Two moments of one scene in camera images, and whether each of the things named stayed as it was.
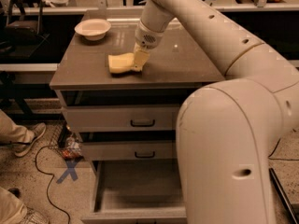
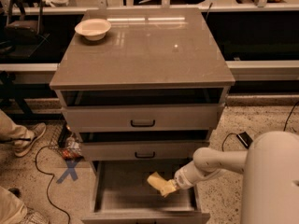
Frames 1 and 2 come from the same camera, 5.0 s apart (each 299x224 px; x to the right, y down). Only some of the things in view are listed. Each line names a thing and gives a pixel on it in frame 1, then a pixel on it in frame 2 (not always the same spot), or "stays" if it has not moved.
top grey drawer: x=124 y=118 stays
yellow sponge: x=121 y=63 -> x=158 y=182
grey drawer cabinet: x=127 y=121 stays
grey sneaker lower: x=34 y=217 stays
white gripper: x=148 y=37 -> x=181 y=180
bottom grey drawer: x=136 y=191 stays
